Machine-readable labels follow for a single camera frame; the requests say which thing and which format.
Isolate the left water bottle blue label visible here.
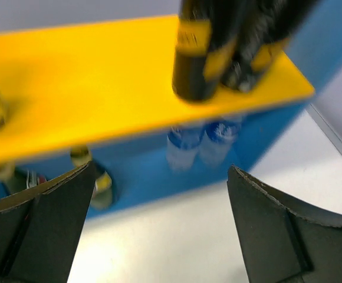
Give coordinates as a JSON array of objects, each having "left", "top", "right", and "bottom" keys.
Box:
[{"left": 166, "top": 123, "right": 203, "bottom": 171}]

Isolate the black gold can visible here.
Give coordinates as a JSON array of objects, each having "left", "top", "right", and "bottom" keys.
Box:
[
  {"left": 212, "top": 0, "right": 316, "bottom": 94},
  {"left": 172, "top": 1, "right": 221, "bottom": 102}
]

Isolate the blue shelf with yellow board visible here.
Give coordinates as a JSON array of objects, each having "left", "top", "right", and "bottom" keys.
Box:
[{"left": 0, "top": 1, "right": 342, "bottom": 218}]

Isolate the aluminium rail right side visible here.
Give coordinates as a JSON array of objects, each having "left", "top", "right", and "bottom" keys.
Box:
[{"left": 307, "top": 104, "right": 342, "bottom": 156}]

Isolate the green glass bottle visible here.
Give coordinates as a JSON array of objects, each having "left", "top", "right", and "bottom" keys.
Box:
[
  {"left": 70, "top": 146, "right": 113, "bottom": 210},
  {"left": 0, "top": 163, "right": 47, "bottom": 195}
]

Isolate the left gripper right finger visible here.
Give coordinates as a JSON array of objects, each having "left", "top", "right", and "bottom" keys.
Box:
[{"left": 227, "top": 166, "right": 342, "bottom": 282}]

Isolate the water bottle blue label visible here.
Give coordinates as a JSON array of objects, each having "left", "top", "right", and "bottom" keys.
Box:
[
  {"left": 166, "top": 123, "right": 203, "bottom": 171},
  {"left": 199, "top": 115, "right": 244, "bottom": 167}
]

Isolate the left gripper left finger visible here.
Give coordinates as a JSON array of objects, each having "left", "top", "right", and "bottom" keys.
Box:
[{"left": 0, "top": 162, "right": 96, "bottom": 282}]

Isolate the right water bottle blue label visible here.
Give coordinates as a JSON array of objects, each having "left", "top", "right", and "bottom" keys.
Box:
[{"left": 199, "top": 115, "right": 244, "bottom": 167}]

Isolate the black gold can front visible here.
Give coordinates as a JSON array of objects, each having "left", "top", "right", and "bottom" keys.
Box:
[{"left": 212, "top": 0, "right": 316, "bottom": 94}]

